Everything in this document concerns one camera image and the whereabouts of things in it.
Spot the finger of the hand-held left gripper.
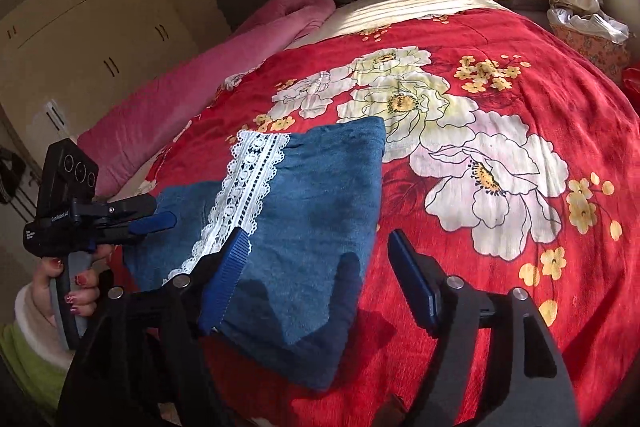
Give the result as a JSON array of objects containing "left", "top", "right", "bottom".
[
  {"left": 92, "top": 213, "right": 177, "bottom": 249},
  {"left": 95, "top": 193, "right": 159, "bottom": 229}
]

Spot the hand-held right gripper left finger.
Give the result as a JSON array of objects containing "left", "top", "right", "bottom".
[{"left": 57, "top": 228, "right": 253, "bottom": 427}]

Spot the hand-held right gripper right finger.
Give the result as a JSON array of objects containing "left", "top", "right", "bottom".
[{"left": 388, "top": 229, "right": 582, "bottom": 427}]

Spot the blue denim pants lace trim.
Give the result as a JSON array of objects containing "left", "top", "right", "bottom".
[{"left": 122, "top": 116, "right": 387, "bottom": 392}]

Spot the person's left forearm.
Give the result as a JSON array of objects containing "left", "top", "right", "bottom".
[{"left": 0, "top": 284, "right": 76, "bottom": 399}]

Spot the person's left hand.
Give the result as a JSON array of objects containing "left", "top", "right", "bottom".
[{"left": 32, "top": 245, "right": 114, "bottom": 324}]

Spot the dark cloth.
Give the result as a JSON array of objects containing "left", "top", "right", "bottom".
[{"left": 0, "top": 146, "right": 27, "bottom": 206}]

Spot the pink quilt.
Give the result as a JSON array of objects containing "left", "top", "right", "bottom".
[{"left": 76, "top": 0, "right": 337, "bottom": 198}]

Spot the cream wardrobe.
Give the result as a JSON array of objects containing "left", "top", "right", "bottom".
[{"left": 0, "top": 0, "right": 201, "bottom": 188}]

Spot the red floral blanket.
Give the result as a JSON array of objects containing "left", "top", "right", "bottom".
[{"left": 115, "top": 4, "right": 640, "bottom": 427}]

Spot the floral fabric box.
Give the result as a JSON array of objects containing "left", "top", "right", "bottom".
[{"left": 550, "top": 24, "right": 629, "bottom": 83}]

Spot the red plastic bag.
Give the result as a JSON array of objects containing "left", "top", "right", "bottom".
[{"left": 620, "top": 67, "right": 640, "bottom": 108}]

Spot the white crumpled cloth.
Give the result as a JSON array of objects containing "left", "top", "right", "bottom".
[{"left": 547, "top": 4, "right": 630, "bottom": 43}]

